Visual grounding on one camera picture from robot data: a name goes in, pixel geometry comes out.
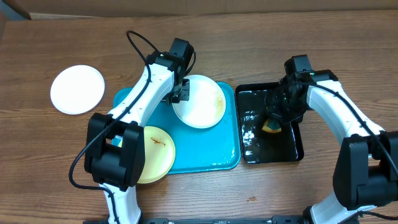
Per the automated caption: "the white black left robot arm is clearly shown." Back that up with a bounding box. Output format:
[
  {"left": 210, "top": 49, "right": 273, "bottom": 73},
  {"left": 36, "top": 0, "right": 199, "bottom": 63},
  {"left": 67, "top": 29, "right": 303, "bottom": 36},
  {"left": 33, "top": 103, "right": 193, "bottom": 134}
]
[{"left": 84, "top": 38, "right": 196, "bottom": 223}]

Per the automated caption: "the black plastic tray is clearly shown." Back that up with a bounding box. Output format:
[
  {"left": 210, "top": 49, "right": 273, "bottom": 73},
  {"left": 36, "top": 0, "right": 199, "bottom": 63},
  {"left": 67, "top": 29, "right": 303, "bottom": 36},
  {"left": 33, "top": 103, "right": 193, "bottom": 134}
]
[{"left": 235, "top": 82, "right": 304, "bottom": 164}]

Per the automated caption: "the white plate with red stain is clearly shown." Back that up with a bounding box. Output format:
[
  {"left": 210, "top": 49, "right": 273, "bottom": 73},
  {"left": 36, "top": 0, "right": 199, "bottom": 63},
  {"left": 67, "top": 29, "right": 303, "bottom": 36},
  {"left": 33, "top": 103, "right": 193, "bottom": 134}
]
[{"left": 50, "top": 65, "right": 105, "bottom": 115}]

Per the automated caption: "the blue plastic tray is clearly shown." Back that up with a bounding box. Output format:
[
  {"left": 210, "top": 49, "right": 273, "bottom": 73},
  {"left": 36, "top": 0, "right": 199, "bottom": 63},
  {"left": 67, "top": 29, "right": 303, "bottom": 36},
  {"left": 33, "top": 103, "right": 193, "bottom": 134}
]
[{"left": 111, "top": 82, "right": 242, "bottom": 175}]

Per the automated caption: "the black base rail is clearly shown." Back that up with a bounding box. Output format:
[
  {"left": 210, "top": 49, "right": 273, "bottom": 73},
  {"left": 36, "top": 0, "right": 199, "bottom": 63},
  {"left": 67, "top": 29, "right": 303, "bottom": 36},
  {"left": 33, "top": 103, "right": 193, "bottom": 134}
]
[{"left": 83, "top": 214, "right": 312, "bottom": 224}]

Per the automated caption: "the white plate with dark stain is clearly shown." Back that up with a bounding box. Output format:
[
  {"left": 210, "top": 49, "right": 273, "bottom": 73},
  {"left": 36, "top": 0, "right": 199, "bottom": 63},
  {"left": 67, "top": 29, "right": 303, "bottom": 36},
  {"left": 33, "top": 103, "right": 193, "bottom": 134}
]
[{"left": 172, "top": 75, "right": 226, "bottom": 129}]

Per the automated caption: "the green yellow sponge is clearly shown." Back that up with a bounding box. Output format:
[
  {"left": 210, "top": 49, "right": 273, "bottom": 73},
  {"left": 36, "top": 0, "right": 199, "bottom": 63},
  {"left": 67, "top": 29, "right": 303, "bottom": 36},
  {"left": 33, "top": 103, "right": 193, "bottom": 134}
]
[{"left": 262, "top": 118, "right": 282, "bottom": 134}]

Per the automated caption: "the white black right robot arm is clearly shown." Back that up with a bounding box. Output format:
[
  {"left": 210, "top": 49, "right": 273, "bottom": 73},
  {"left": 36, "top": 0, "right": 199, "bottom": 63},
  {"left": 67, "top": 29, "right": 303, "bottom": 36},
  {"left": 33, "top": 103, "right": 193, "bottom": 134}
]
[{"left": 262, "top": 55, "right": 397, "bottom": 224}]

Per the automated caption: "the yellow plate with stain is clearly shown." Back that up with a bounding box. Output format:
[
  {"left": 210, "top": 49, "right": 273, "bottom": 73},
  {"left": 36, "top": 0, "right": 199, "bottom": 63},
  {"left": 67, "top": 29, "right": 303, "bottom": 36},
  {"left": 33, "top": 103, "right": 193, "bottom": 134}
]
[{"left": 133, "top": 126, "right": 176, "bottom": 184}]

